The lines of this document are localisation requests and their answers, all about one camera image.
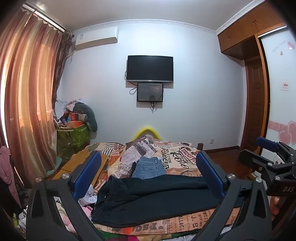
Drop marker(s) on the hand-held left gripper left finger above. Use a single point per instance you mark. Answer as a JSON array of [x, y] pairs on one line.
[[89, 172]]

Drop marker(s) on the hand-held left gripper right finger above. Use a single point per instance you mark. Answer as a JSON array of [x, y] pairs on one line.
[[209, 173]]

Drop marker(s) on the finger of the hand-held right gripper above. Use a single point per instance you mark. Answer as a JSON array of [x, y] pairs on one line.
[[251, 158], [268, 143]]

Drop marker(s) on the dark pants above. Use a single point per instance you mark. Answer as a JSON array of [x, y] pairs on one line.
[[150, 199]]

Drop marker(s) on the person's right hand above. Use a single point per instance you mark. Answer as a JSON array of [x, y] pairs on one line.
[[275, 206]]

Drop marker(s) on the wooden bedside table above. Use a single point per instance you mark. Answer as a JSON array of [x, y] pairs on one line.
[[69, 165]]

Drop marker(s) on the white crumpled cloth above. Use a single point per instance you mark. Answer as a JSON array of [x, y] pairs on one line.
[[89, 198]]

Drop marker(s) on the pale teal plastic item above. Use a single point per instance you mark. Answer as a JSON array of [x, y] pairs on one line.
[[54, 166]]

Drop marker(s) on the newspaper print blanket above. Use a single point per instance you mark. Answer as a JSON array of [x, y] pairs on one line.
[[175, 160]]

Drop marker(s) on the green storage bag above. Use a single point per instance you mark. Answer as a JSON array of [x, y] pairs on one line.
[[71, 139]]

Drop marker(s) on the brown wooden door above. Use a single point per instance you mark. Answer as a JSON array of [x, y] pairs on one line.
[[253, 104]]

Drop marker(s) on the orange box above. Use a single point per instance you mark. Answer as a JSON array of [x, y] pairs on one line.
[[76, 117]]

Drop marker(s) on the small red white sticker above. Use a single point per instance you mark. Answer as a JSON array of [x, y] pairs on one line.
[[285, 86]]

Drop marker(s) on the blue jeans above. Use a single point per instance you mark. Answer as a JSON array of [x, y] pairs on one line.
[[149, 168]]

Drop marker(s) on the pile of mixed clothes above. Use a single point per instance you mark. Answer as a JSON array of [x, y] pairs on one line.
[[61, 109]]

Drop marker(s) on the yellow foam bed guard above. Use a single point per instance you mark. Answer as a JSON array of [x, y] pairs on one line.
[[146, 131]]

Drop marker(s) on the pink garment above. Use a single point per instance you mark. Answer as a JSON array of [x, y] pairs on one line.
[[5, 171]]

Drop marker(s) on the striped orange curtain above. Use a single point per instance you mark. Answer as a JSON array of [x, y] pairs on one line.
[[27, 92]]

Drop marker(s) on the small black monitor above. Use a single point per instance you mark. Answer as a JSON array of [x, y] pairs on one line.
[[150, 92]]

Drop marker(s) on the dark patterned curtain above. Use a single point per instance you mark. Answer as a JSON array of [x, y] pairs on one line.
[[61, 60]]

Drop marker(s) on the wooden wardrobe cupboards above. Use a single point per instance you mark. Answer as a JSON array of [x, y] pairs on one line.
[[245, 25]]

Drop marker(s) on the white air conditioner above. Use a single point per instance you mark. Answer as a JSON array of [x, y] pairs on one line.
[[97, 38]]

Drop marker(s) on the wooden bed post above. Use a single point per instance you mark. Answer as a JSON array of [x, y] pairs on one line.
[[200, 146]]

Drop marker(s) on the black wall television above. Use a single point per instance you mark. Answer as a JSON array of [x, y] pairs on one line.
[[149, 68]]

